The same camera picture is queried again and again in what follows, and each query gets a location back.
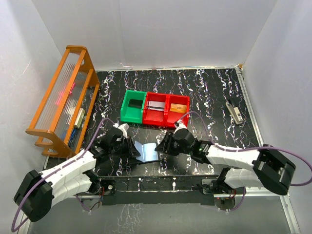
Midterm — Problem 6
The red double plastic bin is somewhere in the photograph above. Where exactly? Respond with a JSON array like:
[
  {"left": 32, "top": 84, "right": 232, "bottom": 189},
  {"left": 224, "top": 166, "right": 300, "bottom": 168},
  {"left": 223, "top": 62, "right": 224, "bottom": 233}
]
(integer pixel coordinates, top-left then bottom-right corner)
[{"left": 142, "top": 92, "right": 190, "bottom": 128}]

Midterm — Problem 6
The green plastic bin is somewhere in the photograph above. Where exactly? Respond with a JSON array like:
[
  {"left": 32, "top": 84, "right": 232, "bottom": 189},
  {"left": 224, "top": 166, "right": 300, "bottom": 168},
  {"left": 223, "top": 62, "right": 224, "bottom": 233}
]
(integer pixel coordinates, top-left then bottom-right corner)
[{"left": 120, "top": 90, "right": 147, "bottom": 124}]

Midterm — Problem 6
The dark grey credit card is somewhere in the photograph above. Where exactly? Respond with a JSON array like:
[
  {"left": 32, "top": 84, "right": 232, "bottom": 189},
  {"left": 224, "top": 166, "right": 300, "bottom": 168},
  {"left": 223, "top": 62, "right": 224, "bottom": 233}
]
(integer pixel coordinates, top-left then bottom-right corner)
[{"left": 128, "top": 99, "right": 143, "bottom": 109}]

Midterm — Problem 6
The black silver stapler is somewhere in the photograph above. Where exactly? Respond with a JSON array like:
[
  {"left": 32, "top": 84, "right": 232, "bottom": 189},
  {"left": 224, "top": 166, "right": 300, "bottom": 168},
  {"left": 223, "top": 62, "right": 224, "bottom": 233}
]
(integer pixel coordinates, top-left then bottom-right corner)
[{"left": 225, "top": 98, "right": 243, "bottom": 125}]

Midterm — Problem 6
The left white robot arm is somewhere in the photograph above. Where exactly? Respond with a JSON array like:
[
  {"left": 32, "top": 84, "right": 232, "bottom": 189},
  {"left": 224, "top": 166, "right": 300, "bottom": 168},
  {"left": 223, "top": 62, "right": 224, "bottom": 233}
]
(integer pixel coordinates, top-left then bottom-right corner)
[{"left": 14, "top": 123, "right": 140, "bottom": 222}]

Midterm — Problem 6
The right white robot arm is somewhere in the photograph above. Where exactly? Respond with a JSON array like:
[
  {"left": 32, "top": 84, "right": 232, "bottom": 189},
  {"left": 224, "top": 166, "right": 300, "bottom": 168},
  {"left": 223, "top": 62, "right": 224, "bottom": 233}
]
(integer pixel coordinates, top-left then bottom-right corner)
[{"left": 155, "top": 129, "right": 296, "bottom": 195}]

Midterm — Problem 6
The orange credit card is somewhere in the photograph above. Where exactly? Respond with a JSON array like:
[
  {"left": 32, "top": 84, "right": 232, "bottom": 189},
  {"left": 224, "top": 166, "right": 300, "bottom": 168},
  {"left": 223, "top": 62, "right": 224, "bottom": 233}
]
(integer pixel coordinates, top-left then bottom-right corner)
[{"left": 169, "top": 103, "right": 188, "bottom": 114}]

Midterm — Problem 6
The white eraser box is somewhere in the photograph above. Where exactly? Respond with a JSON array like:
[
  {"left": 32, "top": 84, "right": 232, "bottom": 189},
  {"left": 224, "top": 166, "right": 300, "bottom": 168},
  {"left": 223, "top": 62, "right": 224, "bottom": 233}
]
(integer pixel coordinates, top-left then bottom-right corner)
[{"left": 74, "top": 108, "right": 85, "bottom": 129}]

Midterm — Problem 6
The wooden shelf rack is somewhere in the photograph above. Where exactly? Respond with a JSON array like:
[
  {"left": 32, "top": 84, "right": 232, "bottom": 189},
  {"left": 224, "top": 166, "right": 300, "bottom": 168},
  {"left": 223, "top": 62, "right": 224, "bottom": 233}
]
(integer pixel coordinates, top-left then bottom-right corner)
[{"left": 26, "top": 45, "right": 100, "bottom": 158}]

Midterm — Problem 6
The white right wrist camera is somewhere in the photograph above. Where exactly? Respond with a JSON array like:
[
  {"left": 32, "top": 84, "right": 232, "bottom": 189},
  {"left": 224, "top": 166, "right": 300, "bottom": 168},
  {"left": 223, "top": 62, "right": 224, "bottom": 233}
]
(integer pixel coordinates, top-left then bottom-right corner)
[{"left": 174, "top": 119, "right": 187, "bottom": 132}]

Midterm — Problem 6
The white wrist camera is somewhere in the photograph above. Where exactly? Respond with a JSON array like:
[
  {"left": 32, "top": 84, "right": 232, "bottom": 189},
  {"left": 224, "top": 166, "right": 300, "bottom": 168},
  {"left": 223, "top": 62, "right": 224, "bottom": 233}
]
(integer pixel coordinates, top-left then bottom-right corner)
[
  {"left": 174, "top": 119, "right": 187, "bottom": 132},
  {"left": 113, "top": 123, "right": 129, "bottom": 138}
]

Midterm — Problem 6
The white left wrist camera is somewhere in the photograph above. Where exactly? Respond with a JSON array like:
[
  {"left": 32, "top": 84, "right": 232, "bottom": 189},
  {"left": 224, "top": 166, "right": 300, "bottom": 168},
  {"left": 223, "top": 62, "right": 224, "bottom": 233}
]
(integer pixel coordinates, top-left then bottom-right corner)
[{"left": 113, "top": 123, "right": 129, "bottom": 138}]

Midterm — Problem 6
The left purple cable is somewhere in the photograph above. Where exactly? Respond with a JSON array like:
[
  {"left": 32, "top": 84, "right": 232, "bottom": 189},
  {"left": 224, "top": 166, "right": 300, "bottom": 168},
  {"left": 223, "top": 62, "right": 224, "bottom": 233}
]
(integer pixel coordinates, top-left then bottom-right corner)
[{"left": 11, "top": 118, "right": 115, "bottom": 232}]

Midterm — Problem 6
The purple cable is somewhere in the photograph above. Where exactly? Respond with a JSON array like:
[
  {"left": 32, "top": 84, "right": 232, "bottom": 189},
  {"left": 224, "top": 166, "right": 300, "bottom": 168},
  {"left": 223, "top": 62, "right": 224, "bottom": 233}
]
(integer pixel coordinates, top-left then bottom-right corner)
[
  {"left": 173, "top": 111, "right": 312, "bottom": 212},
  {"left": 11, "top": 118, "right": 115, "bottom": 232}
]

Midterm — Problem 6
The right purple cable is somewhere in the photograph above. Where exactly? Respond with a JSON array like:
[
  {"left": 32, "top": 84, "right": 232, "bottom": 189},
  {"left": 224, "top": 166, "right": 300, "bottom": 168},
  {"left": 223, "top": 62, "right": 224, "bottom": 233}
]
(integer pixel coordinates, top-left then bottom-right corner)
[{"left": 173, "top": 111, "right": 312, "bottom": 212}]

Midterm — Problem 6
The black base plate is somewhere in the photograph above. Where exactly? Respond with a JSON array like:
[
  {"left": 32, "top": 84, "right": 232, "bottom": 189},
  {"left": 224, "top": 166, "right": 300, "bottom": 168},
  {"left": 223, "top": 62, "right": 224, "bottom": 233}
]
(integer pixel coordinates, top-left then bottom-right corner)
[{"left": 73, "top": 175, "right": 247, "bottom": 207}]

